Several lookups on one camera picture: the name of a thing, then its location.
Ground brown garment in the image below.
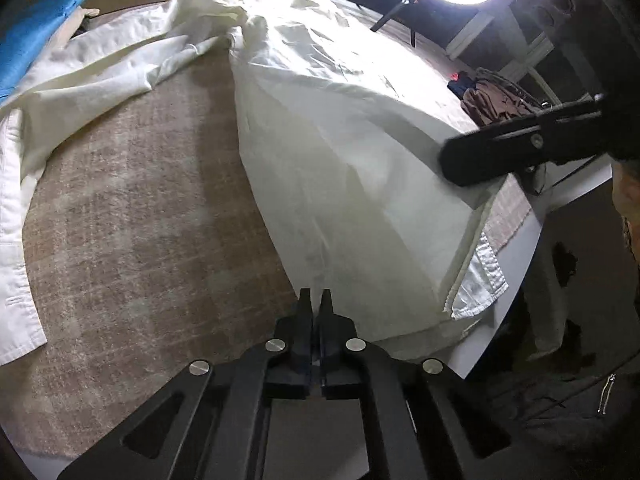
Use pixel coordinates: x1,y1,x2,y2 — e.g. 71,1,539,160
460,80,538,128

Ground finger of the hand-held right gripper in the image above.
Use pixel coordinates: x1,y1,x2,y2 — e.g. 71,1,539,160
439,92,609,188

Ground dark blue garment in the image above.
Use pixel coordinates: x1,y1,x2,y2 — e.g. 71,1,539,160
447,72,477,94

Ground blue folded cloth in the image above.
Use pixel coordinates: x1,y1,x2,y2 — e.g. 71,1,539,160
0,0,95,103

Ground beige folded cloth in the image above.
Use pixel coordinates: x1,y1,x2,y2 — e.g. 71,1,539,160
52,7,101,51

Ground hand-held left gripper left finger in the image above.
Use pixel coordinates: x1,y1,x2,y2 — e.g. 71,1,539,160
57,287,318,480

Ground plaid beige mat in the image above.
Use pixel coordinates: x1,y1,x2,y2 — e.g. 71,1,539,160
0,0,533,461

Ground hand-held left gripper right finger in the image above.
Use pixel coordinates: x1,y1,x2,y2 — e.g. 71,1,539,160
318,288,566,480

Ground person's right hand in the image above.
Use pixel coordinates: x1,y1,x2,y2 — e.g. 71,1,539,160
613,160,640,271

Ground white shirt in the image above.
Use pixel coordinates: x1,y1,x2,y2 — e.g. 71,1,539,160
0,0,511,366

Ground person's dark jacket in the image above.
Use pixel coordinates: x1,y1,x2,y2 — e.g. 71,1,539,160
475,360,640,480

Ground black tripod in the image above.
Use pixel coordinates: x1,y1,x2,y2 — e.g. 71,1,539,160
370,0,418,46

